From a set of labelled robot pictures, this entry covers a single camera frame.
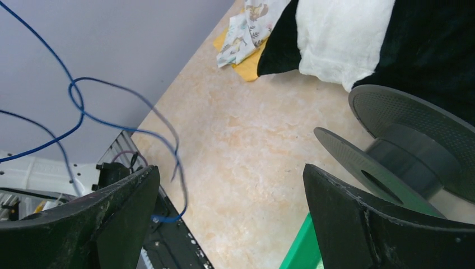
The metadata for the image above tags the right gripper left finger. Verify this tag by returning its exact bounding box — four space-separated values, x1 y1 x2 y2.
1 166 160 268

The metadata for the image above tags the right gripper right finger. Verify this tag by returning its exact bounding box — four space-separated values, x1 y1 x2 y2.
302 164 474 268

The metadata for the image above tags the blue wire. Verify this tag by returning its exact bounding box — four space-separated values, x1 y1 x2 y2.
0 0 189 224

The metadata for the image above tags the dark grey filament spool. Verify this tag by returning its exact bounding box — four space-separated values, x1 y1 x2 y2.
314 85 474 217

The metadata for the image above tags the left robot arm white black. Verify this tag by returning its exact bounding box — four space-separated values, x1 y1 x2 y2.
1 156 127 197

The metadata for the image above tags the green three-compartment bin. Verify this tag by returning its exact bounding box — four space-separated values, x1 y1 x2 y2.
280 213 324 269

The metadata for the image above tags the yellow cloth with truck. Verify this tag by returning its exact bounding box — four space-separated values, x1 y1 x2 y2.
213 7 269 82

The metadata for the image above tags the black white checkered blanket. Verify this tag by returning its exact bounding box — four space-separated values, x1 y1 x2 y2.
257 1 474 124

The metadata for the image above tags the white patterned cloth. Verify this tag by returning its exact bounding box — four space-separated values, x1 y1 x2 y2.
216 0 289 68

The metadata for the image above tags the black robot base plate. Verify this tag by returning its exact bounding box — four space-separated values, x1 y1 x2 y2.
136 185 214 269

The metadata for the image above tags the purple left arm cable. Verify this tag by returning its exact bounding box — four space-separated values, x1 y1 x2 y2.
111 150 149 168

